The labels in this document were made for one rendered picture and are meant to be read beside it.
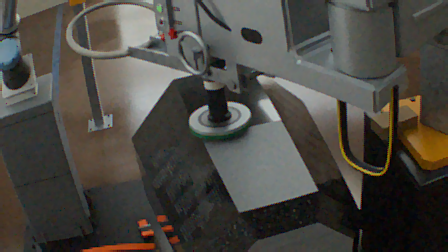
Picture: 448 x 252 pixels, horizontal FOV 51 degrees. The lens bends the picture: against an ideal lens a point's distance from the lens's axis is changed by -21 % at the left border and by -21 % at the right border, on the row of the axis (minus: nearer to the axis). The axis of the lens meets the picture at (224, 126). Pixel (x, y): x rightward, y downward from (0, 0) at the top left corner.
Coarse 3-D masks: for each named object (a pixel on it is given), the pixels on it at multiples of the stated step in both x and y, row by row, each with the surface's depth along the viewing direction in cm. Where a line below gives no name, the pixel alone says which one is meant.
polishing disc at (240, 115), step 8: (232, 104) 209; (200, 112) 207; (208, 112) 206; (232, 112) 204; (240, 112) 203; (248, 112) 202; (192, 120) 203; (200, 120) 202; (208, 120) 201; (232, 120) 199; (240, 120) 198; (248, 120) 199; (192, 128) 199; (200, 128) 197; (208, 128) 196; (216, 128) 196; (224, 128) 195; (232, 128) 194; (240, 128) 195
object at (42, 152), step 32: (0, 96) 264; (0, 128) 241; (32, 128) 248; (64, 128) 291; (32, 160) 255; (64, 160) 262; (32, 192) 263; (64, 192) 270; (32, 224) 272; (64, 224) 278; (96, 224) 292
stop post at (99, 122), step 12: (72, 0) 344; (84, 0) 346; (84, 24) 357; (84, 36) 362; (84, 48) 366; (84, 60) 370; (84, 72) 375; (96, 84) 384; (96, 96) 386; (96, 108) 390; (96, 120) 394; (108, 120) 402
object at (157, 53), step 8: (152, 40) 225; (160, 40) 221; (136, 48) 215; (152, 48) 224; (160, 48) 222; (136, 56) 218; (144, 56) 213; (152, 56) 208; (160, 56) 204; (168, 56) 200; (160, 64) 206; (168, 64) 202; (176, 64) 198; (192, 64) 190; (240, 64) 189; (208, 72) 184; (216, 72) 182; (224, 72) 179; (256, 72) 178; (216, 80) 184; (224, 80) 181; (248, 80) 173; (232, 88) 173; (248, 88) 173
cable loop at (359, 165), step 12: (396, 84) 134; (396, 96) 133; (396, 108) 135; (396, 120) 137; (396, 132) 139; (348, 144) 158; (396, 144) 141; (348, 156) 158; (360, 168) 155; (372, 168) 152; (384, 168) 147
